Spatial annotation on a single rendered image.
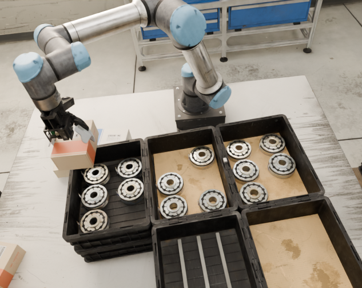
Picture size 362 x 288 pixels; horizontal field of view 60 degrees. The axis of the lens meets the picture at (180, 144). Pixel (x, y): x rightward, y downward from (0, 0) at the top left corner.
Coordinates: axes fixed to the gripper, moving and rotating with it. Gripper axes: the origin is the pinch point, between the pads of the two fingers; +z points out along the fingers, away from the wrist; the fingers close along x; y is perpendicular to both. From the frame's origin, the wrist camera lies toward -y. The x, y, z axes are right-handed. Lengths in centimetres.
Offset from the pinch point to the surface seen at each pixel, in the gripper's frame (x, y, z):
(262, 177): 67, 4, 27
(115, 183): 7.6, 0.7, 27.0
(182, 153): 35.8, -11.6, 26.9
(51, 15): -108, -279, 86
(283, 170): 75, 4, 24
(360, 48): 212, -187, 111
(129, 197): 14.5, 9.7, 24.0
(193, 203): 38.5, 13.3, 26.8
